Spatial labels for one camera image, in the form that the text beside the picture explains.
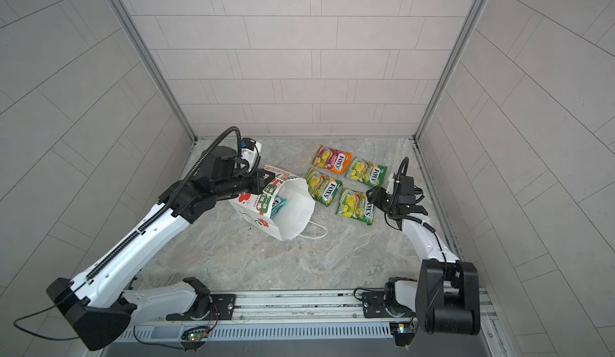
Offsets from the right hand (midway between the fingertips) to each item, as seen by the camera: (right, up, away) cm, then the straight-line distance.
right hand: (370, 192), depth 87 cm
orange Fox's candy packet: (-11, +11, +18) cm, 24 cm away
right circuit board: (+6, -37, -19) cm, 42 cm away
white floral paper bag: (-28, -9, -2) cm, 29 cm away
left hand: (-30, +8, -20) cm, 37 cm away
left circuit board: (-52, -35, -23) cm, 67 cm away
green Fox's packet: (-18, 0, +9) cm, 20 cm away
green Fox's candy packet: (+3, +6, +14) cm, 15 cm away
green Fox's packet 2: (-5, -5, +3) cm, 8 cm away
